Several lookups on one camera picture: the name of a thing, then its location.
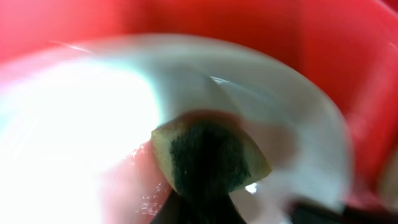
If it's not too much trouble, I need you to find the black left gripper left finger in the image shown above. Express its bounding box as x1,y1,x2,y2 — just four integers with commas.
150,190,246,224

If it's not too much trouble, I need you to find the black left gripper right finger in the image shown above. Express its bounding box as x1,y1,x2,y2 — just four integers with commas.
288,202,397,224

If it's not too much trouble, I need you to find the green yellow sponge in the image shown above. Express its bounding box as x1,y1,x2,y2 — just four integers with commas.
151,117,272,197

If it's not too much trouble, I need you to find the white plate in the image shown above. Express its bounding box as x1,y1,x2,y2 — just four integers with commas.
1,34,353,223

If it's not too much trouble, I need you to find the red serving tray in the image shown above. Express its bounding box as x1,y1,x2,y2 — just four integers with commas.
1,0,397,207

